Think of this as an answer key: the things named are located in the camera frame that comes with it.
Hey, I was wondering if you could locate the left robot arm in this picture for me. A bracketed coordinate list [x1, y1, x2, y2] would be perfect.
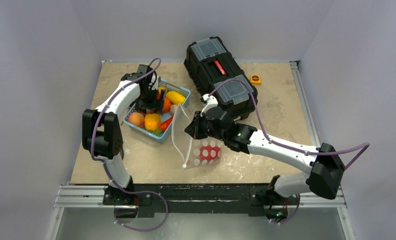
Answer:
[82, 64, 164, 205]

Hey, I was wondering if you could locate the garlic bulb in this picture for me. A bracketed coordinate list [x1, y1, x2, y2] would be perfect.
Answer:
[169, 104, 178, 115]

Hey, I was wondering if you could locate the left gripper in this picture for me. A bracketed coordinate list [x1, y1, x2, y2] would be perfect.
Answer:
[135, 87, 165, 115]

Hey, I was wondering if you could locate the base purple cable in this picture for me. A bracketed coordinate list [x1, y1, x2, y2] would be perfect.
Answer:
[114, 194, 169, 233]

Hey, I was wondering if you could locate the yellow tape measure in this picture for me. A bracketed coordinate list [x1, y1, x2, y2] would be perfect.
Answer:
[249, 74, 262, 85]

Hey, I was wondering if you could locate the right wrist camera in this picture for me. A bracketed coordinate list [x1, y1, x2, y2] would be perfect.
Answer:
[200, 94, 218, 116]

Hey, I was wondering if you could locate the black base frame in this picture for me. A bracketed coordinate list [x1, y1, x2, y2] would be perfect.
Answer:
[103, 183, 299, 220]

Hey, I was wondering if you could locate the black plastic toolbox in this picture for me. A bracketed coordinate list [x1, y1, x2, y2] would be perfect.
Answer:
[184, 36, 258, 120]

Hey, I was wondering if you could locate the polka dot zip bag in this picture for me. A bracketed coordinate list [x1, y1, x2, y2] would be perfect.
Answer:
[171, 104, 222, 169]

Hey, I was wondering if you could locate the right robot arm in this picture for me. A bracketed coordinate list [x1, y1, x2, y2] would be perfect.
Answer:
[184, 107, 345, 204]

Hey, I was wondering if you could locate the yellow lemon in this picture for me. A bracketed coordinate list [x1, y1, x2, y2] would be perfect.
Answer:
[158, 86, 167, 97]

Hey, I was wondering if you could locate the yellow bell pepper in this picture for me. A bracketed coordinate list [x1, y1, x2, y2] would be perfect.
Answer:
[144, 113, 161, 132]

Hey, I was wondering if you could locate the yellow squash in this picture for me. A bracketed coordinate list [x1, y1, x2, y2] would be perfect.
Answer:
[166, 90, 186, 105]

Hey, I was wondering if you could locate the light blue plastic basket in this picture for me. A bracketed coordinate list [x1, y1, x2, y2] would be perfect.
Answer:
[123, 78, 191, 144]

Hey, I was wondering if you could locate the peach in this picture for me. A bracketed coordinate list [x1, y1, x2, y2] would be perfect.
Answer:
[127, 112, 145, 128]

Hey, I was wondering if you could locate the small orange pumpkin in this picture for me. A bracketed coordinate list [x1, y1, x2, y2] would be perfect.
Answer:
[162, 97, 172, 114]

